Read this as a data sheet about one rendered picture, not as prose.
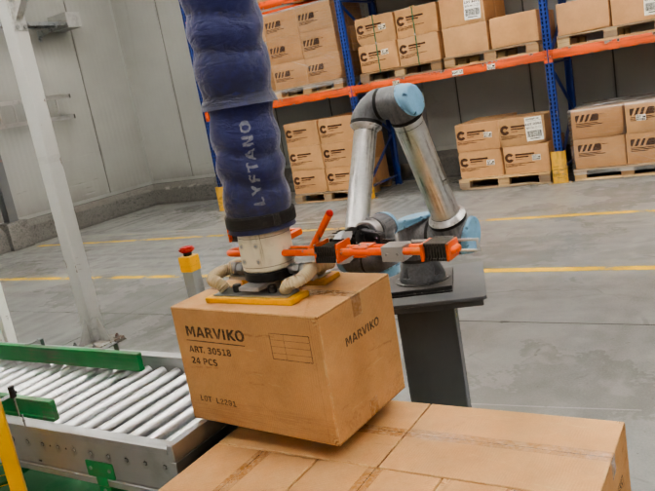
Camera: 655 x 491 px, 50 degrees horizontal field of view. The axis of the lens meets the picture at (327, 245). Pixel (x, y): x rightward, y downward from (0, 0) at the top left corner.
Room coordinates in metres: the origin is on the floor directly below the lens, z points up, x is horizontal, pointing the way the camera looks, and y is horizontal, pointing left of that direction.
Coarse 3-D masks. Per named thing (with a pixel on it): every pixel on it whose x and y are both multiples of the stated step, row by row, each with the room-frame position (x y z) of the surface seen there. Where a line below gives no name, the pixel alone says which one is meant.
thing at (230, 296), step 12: (228, 288) 2.22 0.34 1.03; (264, 288) 2.15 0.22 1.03; (276, 288) 2.09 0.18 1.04; (216, 300) 2.16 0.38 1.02; (228, 300) 2.13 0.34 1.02; (240, 300) 2.10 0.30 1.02; (252, 300) 2.07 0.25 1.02; (264, 300) 2.05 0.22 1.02; (276, 300) 2.03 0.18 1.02; (288, 300) 2.00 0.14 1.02
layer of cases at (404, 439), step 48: (240, 432) 2.19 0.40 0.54; (384, 432) 2.01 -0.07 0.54; (432, 432) 1.95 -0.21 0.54; (480, 432) 1.90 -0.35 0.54; (528, 432) 1.85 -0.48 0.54; (576, 432) 1.81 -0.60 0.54; (624, 432) 1.80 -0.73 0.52; (192, 480) 1.92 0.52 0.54; (240, 480) 1.87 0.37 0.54; (288, 480) 1.83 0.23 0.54; (336, 480) 1.78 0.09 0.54; (384, 480) 1.74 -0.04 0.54; (432, 480) 1.69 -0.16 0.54; (480, 480) 1.65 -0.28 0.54; (528, 480) 1.62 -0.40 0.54; (576, 480) 1.58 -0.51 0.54; (624, 480) 1.74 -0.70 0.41
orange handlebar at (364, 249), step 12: (300, 228) 2.44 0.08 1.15; (228, 252) 2.26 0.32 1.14; (288, 252) 2.12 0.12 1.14; (300, 252) 2.10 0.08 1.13; (312, 252) 2.07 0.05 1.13; (348, 252) 2.00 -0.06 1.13; (360, 252) 1.98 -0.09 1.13; (372, 252) 1.96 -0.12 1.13; (408, 252) 1.90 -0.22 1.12; (456, 252) 1.83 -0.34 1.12
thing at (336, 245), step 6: (324, 240) 2.10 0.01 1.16; (330, 240) 2.12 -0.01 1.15; (336, 240) 2.11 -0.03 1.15; (342, 240) 2.06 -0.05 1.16; (348, 240) 2.07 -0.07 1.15; (318, 246) 2.04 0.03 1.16; (324, 246) 2.03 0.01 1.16; (330, 246) 2.01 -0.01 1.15; (336, 246) 2.01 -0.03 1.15; (342, 246) 2.04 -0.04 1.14; (318, 252) 2.05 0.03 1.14; (324, 252) 2.04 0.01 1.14; (330, 252) 2.02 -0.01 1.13; (336, 252) 2.01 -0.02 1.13; (318, 258) 2.04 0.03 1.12; (324, 258) 2.03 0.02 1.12; (330, 258) 2.02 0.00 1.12; (336, 258) 2.02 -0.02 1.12; (342, 258) 2.03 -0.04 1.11
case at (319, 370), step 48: (336, 288) 2.10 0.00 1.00; (384, 288) 2.14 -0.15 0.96; (192, 336) 2.17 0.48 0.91; (240, 336) 2.04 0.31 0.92; (288, 336) 1.93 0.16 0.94; (336, 336) 1.91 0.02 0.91; (384, 336) 2.11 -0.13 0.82; (192, 384) 2.20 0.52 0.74; (240, 384) 2.07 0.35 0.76; (288, 384) 1.95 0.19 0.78; (336, 384) 1.88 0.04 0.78; (384, 384) 2.08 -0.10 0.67; (288, 432) 1.97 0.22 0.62; (336, 432) 1.86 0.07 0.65
